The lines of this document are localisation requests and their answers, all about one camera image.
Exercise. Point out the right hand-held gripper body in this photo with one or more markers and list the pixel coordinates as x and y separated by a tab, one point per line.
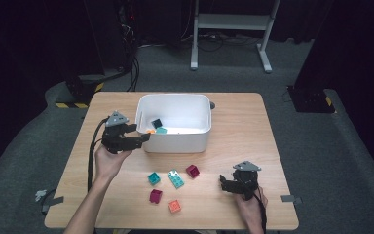
248	177

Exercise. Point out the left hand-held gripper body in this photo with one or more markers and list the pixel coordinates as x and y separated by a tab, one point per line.
113	136

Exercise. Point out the yellow-orange toy block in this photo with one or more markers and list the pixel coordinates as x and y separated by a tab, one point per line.
150	131

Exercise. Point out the dark blue toy block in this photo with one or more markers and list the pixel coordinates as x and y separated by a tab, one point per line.
157	123

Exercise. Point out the pale teal toy block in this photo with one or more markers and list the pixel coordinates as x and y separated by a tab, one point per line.
161	130

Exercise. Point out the white plastic bin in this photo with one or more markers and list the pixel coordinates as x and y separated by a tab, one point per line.
175	139

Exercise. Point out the teal square toy block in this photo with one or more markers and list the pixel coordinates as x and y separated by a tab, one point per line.
154	178

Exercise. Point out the magenta toy block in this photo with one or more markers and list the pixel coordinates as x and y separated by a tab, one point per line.
156	196
192	171

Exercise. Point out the long teal toy block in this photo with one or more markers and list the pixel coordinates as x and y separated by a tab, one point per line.
176	179

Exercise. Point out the coral orange toy block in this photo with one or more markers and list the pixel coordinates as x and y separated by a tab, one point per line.
175	206

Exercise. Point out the person's right hand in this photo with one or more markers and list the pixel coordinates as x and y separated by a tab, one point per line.
249	206

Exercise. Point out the person's left hand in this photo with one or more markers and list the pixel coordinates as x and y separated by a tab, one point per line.
108	164

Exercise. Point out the grey tape strip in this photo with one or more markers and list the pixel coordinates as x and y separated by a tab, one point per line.
290	199
53	201

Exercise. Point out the black stand base striped tape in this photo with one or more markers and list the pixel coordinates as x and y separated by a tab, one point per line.
79	92
311	100

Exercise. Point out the small grey knob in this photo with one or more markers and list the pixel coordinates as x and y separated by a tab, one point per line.
212	105

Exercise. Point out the pale tape scrap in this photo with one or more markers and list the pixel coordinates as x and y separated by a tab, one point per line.
40	195

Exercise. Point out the dark equipment rack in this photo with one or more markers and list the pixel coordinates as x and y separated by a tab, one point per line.
128	29

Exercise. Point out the white metal stand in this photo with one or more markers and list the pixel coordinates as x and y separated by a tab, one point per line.
232	22

